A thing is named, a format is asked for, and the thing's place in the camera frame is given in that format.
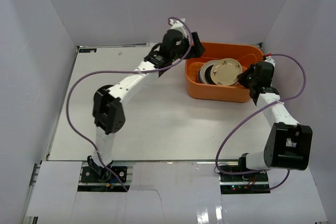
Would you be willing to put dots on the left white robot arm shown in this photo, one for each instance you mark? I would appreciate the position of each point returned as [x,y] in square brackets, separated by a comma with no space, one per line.
[109,100]

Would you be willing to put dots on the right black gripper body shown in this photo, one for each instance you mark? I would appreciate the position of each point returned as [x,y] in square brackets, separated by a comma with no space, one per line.
[251,81]

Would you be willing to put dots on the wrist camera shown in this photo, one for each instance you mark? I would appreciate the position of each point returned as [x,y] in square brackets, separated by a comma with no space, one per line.
[177,25]
[268,58]

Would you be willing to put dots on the small black plate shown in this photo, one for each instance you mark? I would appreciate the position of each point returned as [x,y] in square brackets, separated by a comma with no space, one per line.
[207,76]

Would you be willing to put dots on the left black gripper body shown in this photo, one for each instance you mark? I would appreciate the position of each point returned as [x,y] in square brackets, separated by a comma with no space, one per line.
[197,48]

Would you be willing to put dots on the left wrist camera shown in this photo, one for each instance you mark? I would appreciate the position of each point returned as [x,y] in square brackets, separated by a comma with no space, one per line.
[177,25]

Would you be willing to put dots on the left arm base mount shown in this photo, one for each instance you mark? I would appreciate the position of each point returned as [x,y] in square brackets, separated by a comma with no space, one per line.
[96,179]

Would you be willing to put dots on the orange plastic bin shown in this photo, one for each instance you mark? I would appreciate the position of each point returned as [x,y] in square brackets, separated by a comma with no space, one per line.
[245,54]

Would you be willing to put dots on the white plate green rim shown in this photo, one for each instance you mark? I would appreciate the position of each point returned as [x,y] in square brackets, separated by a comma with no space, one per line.
[199,77]

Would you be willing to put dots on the black plate left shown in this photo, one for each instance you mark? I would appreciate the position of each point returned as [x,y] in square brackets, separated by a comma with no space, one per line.
[104,89]

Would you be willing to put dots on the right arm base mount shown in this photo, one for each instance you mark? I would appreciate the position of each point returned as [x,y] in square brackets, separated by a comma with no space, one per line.
[257,183]

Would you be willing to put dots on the black label sticker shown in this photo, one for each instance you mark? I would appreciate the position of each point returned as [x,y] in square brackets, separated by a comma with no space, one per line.
[87,50]

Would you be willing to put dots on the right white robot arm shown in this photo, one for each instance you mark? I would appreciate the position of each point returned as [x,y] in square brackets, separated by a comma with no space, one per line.
[289,142]

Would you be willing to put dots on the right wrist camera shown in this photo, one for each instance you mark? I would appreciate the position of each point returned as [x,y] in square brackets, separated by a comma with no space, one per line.
[268,58]

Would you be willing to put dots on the plain cream plate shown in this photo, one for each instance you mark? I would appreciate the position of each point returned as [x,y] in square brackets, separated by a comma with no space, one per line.
[204,66]

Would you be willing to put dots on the cream floral plate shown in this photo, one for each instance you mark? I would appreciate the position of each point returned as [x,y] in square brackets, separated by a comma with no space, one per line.
[224,72]

